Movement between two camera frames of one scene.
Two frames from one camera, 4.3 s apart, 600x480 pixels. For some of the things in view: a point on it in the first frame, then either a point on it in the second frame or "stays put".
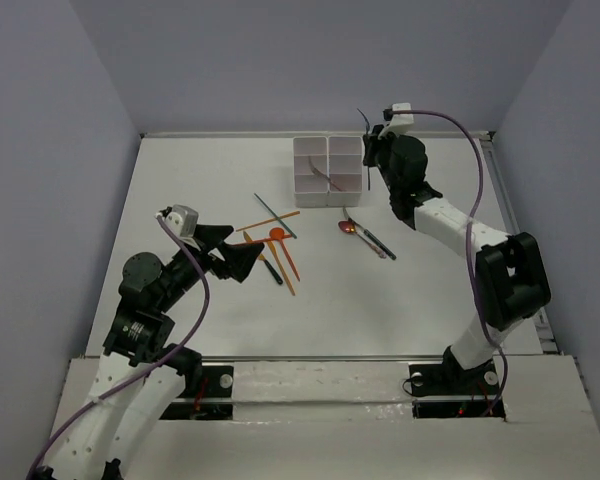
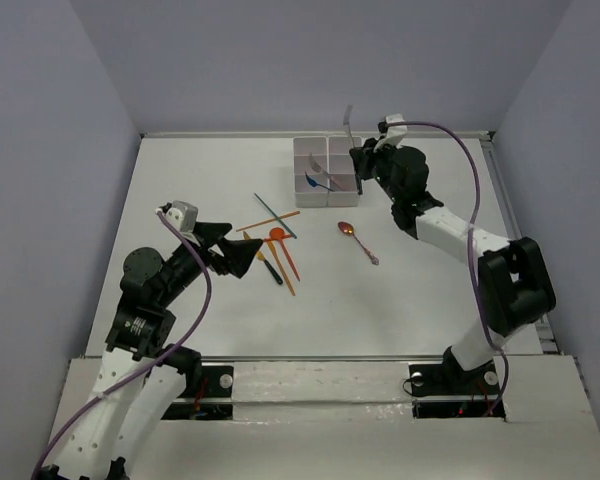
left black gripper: (213, 251) stays put
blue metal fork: (368, 133) → (313, 183)
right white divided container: (344, 170) stays put
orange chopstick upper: (269, 221) stays put
